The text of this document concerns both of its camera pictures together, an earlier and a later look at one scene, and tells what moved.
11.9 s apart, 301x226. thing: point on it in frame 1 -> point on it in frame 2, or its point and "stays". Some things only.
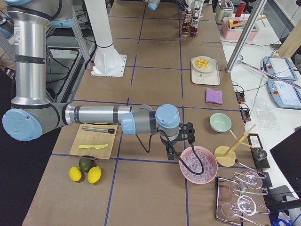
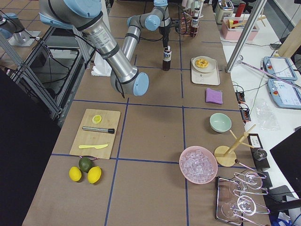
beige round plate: x=204 y=64 stays
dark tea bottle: x=194 y=28 -> x=167 y=59
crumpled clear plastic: x=266 y=117 stays
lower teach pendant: x=284 y=94 stays
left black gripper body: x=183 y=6 -> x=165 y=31
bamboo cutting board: x=93 y=140 stays
